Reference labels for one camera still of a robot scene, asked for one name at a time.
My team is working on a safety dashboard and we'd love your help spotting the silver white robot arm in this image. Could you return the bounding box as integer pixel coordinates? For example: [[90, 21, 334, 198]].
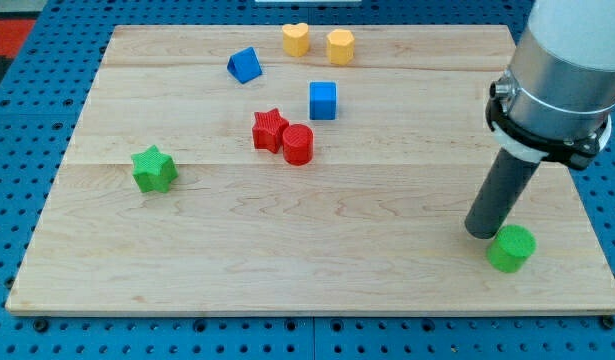
[[486, 0, 615, 170]]

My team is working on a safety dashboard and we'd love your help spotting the red star block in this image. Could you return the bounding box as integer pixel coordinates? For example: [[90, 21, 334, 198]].
[[252, 108, 289, 153]]

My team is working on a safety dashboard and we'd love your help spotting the green star block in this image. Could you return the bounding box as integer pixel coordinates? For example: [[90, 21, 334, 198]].
[[131, 145, 178, 193]]

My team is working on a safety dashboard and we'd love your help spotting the red cylinder block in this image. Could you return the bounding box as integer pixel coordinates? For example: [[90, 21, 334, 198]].
[[282, 124, 314, 166]]

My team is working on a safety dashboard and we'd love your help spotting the blue cube block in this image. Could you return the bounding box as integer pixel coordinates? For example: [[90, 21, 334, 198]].
[[309, 82, 337, 120]]

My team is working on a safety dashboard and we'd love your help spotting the light wooden board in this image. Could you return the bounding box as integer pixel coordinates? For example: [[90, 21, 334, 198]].
[[6, 25, 615, 317]]

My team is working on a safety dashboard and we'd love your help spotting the blue triangle block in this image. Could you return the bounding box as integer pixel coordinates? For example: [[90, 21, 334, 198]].
[[227, 47, 262, 84]]

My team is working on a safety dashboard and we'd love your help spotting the yellow heart block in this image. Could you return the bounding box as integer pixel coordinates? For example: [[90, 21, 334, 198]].
[[281, 23, 310, 57]]

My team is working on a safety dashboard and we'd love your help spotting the yellow hexagon block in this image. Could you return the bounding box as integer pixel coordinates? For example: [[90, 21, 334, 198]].
[[326, 29, 355, 66]]

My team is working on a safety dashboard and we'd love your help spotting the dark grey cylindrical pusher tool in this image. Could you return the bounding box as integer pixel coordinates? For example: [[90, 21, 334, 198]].
[[464, 148, 539, 239]]

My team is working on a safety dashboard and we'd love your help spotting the green cylinder block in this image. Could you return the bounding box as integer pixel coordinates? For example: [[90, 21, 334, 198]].
[[486, 225, 536, 273]]

